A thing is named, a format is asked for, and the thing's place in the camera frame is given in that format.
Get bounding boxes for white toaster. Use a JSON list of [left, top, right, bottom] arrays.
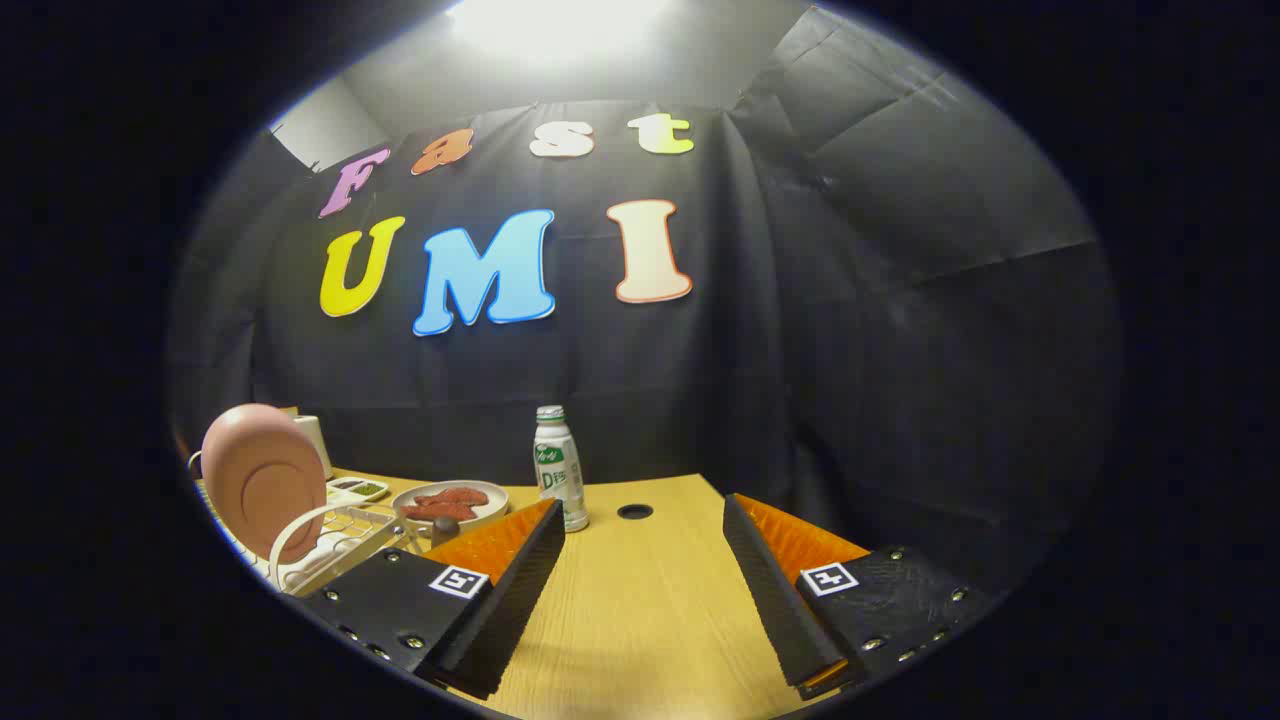
[[290, 415, 333, 481]]

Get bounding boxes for beige round plate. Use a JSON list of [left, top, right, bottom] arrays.
[[392, 480, 511, 526]]

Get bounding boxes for white divided grain tray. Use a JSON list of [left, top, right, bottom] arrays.
[[326, 476, 391, 506]]

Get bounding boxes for white drink bottle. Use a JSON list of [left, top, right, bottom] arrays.
[[533, 405, 590, 533]]

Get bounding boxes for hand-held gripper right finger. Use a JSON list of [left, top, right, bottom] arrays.
[[722, 492, 993, 701]]

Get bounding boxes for white wire dish rack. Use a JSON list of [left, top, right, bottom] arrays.
[[190, 450, 433, 598]]

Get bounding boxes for pink plate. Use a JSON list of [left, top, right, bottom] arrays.
[[200, 403, 328, 563]]

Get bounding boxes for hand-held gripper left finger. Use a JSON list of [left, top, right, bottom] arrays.
[[298, 498, 567, 701]]

